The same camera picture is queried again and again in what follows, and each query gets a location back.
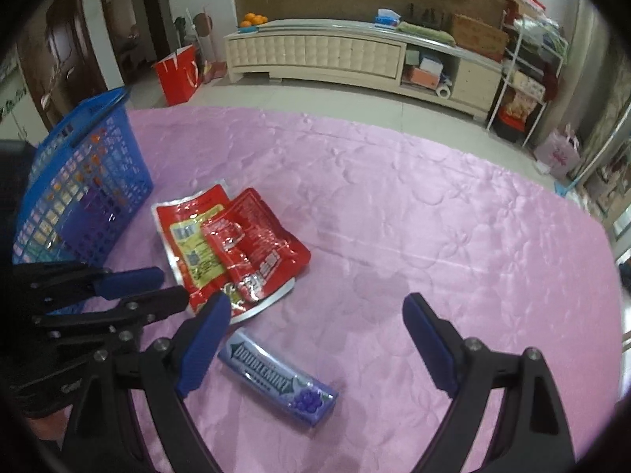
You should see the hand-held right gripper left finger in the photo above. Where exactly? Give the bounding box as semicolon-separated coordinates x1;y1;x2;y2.
64;292;232;473

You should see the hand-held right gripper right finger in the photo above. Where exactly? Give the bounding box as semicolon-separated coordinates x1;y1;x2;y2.
401;292;577;473

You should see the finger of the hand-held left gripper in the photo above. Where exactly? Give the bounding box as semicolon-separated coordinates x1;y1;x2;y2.
32;285;190;341
15;262;166;307

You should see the red snack packet green label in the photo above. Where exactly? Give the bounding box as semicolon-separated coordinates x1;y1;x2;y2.
150;183;297;326

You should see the purple gum box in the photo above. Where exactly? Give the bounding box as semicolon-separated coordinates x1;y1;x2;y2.
217;328;340;429

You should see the blue plastic basket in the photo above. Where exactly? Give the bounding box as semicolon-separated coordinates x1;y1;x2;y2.
11;86;155;269

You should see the small red snack packet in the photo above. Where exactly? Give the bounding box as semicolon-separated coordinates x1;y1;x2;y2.
200;187;312;304

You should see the pink tablecloth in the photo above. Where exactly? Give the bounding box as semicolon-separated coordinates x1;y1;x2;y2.
64;106;624;473

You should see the red shopping bag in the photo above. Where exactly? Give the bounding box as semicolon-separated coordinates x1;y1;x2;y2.
155;44;204;106

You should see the brown wooden door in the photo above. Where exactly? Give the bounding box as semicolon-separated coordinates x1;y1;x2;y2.
17;0;106;129

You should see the pink gift bag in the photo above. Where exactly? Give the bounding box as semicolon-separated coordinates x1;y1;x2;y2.
535;125;582;181

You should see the orange box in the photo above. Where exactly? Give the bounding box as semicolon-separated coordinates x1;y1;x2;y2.
401;66;437;88

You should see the white shelf rack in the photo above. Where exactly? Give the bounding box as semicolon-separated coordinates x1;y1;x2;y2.
485;0;568;149

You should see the cream TV cabinet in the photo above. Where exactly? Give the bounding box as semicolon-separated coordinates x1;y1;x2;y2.
224;19;504;121

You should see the brown cardboard box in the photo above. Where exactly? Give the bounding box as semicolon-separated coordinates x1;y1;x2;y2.
451;14;510;62

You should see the green cushion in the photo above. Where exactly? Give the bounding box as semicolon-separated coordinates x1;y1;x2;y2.
397;20;457;45

